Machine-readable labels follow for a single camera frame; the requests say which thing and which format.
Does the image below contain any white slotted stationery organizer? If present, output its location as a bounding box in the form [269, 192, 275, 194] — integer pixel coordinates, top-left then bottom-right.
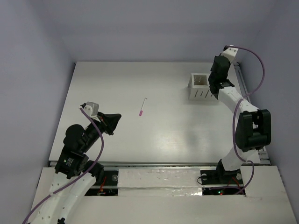
[187, 73, 218, 102]

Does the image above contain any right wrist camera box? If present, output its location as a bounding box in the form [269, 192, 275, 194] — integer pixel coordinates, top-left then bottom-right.
[221, 45, 238, 63]

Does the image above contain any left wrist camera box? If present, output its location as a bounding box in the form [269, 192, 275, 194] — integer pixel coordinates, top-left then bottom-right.
[79, 101, 99, 119]

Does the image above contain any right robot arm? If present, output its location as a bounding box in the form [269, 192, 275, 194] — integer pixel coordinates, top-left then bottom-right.
[208, 49, 271, 184]

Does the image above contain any purple cap white marker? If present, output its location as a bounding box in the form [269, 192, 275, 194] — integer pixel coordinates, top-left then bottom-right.
[139, 98, 147, 116]

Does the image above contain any aluminium table edge rail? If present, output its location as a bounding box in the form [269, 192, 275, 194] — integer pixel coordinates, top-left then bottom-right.
[233, 62, 271, 164]

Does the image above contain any white front base board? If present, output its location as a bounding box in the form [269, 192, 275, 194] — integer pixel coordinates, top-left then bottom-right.
[29, 166, 296, 224]

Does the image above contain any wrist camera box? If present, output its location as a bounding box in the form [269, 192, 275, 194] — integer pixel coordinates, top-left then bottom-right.
[221, 45, 238, 63]
[79, 101, 99, 119]

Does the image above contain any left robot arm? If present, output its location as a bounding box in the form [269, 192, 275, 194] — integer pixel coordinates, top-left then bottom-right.
[23, 112, 121, 224]

